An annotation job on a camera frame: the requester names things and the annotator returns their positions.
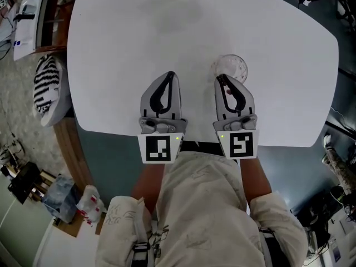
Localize black white striped cushion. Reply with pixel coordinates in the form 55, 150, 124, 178
33, 53, 63, 117

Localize black desk stand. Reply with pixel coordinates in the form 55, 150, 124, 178
14, 13, 36, 22

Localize zebra striped cushion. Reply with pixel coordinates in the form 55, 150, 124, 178
33, 57, 75, 128

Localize clear glass cup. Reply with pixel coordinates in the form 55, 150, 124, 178
210, 54, 249, 85

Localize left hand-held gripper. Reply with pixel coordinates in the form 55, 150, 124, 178
137, 71, 188, 165

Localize person's white printed shirt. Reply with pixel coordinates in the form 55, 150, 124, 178
95, 151, 310, 267

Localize grey wrapped box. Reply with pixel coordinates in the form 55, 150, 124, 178
42, 174, 82, 224

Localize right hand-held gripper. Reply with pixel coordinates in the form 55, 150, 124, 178
212, 75, 260, 160

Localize person's left forearm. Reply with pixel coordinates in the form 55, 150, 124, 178
131, 160, 168, 214

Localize person's black trousers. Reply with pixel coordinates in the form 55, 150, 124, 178
180, 140, 224, 157

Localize black box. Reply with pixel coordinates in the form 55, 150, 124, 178
7, 161, 43, 205

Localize flat brown cardboard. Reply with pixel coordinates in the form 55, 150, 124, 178
52, 215, 107, 238

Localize person's right forearm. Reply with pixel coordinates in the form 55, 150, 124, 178
238, 157, 273, 214

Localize wooden desk with white top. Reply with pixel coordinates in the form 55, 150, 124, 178
13, 0, 76, 61

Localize curved wooden platform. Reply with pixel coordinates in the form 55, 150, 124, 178
53, 115, 96, 189

